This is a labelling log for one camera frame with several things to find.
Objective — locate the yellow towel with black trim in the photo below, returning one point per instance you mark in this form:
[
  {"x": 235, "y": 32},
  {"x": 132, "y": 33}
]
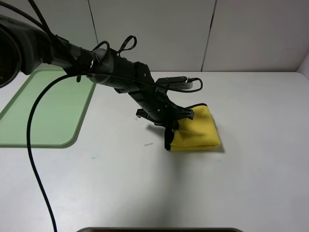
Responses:
[{"x": 197, "y": 134}]

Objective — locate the green plastic tray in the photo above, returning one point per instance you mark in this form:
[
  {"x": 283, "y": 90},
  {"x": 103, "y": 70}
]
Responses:
[{"x": 58, "y": 116}]

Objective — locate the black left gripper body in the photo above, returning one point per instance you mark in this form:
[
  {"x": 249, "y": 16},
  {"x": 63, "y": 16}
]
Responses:
[{"x": 156, "y": 108}]

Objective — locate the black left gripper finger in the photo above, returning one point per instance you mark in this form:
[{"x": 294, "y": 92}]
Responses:
[
  {"x": 185, "y": 113},
  {"x": 168, "y": 138}
]

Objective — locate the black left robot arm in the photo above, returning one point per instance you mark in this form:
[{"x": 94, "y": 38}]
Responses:
[{"x": 24, "y": 48}]

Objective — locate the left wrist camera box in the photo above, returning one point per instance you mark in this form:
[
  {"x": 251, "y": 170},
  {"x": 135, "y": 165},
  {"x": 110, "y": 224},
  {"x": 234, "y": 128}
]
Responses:
[{"x": 179, "y": 83}]

